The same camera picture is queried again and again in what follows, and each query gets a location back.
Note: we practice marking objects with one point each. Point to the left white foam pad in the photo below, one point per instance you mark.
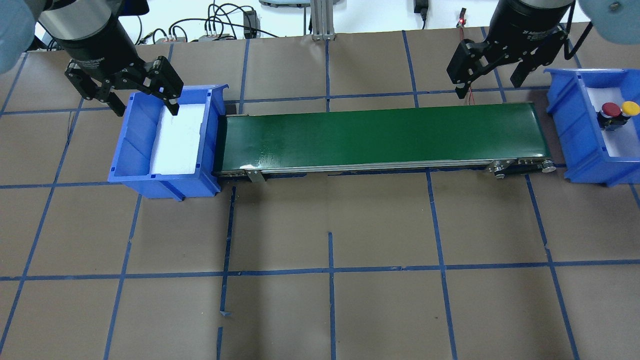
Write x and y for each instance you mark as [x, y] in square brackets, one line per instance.
[176, 144]

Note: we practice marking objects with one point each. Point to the left blue plastic bin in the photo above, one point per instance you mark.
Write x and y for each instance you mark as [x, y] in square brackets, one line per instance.
[131, 160]

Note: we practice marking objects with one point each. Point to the yellow push button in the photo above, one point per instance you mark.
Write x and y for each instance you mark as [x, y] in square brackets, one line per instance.
[628, 109]

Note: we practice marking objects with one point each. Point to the blue plastic bin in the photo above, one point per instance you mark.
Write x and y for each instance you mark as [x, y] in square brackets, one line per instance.
[592, 154]
[131, 160]

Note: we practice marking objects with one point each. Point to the red push button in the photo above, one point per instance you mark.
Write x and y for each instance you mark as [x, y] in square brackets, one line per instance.
[607, 113]

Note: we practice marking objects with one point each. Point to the black power adapter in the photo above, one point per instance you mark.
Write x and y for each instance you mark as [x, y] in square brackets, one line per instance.
[421, 7]

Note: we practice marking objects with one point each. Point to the green conveyor belt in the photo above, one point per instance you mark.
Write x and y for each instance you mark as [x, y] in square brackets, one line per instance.
[502, 138]

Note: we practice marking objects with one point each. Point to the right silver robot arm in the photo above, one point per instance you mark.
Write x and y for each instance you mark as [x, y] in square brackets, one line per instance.
[616, 21]

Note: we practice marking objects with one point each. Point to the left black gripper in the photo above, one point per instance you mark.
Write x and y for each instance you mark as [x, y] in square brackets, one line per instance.
[98, 47]

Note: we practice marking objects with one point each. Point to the white foam pad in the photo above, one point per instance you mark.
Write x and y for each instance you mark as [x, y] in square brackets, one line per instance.
[176, 144]
[617, 125]

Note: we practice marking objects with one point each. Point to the right blue plastic bin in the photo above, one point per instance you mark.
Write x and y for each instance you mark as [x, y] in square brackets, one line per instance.
[592, 154]

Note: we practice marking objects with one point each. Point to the right white foam pad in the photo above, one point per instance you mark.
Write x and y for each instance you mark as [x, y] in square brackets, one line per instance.
[617, 125]

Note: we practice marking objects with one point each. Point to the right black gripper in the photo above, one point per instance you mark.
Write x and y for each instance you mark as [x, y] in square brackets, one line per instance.
[523, 24]

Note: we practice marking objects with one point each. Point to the brown paper table cover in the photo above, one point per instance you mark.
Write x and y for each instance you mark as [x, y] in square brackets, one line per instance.
[432, 264]

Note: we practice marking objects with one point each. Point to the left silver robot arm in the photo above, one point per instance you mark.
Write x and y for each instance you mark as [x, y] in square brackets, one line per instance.
[62, 19]

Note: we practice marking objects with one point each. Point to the aluminium frame post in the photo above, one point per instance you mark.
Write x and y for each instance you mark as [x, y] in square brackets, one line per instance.
[322, 20]

